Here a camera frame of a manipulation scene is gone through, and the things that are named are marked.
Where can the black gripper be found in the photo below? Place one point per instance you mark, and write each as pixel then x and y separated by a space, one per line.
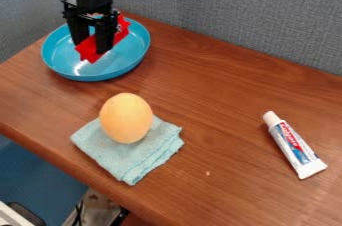
pixel 77 11

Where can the red rectangular block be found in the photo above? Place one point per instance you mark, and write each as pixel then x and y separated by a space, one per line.
pixel 88 51

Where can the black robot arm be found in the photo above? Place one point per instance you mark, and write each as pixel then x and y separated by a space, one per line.
pixel 92 23

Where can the blue plate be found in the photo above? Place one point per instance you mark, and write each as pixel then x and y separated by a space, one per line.
pixel 63 60

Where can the orange egg-shaped object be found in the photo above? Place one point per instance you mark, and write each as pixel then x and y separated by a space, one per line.
pixel 126 118

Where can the light blue folded cloth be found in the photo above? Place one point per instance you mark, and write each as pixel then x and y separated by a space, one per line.
pixel 130 161

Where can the white toothpaste tube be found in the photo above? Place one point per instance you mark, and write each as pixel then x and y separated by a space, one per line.
pixel 301 156

